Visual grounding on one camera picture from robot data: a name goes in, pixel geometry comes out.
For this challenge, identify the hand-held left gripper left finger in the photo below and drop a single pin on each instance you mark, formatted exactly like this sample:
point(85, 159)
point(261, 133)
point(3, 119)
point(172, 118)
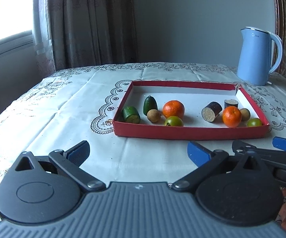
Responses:
point(78, 152)

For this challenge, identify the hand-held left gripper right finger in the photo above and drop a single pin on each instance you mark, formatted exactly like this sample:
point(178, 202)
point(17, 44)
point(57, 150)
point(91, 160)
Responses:
point(197, 153)

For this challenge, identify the green tomato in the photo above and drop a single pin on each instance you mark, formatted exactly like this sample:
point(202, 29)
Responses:
point(254, 122)

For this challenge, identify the small green lime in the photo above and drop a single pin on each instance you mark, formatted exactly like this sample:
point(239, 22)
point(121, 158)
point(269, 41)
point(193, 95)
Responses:
point(174, 121)

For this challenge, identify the dark eggplant piece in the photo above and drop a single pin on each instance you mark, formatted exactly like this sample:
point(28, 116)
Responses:
point(211, 112)
point(231, 103)

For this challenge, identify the brown longan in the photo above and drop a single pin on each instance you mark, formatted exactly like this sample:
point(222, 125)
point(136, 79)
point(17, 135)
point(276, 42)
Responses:
point(245, 113)
point(153, 116)

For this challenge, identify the orange tangerine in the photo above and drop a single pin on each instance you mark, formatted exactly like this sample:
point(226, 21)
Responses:
point(173, 108)
point(231, 116)

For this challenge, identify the red cardboard box tray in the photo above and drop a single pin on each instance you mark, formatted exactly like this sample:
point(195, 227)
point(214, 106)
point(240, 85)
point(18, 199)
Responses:
point(195, 94)

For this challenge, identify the green cucumber end piece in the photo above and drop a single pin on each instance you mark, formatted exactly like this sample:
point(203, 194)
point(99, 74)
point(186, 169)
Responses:
point(150, 105)

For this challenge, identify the light blue electric kettle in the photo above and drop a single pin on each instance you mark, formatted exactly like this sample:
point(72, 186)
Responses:
point(254, 57)

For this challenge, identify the brown patterned curtain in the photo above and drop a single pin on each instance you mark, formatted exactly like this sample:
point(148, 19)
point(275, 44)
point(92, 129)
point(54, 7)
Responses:
point(90, 22)

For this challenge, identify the sheer white curtain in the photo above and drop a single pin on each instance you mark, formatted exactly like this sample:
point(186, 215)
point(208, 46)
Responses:
point(42, 24)

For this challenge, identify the window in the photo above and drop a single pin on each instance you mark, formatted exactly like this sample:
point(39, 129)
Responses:
point(6, 10)

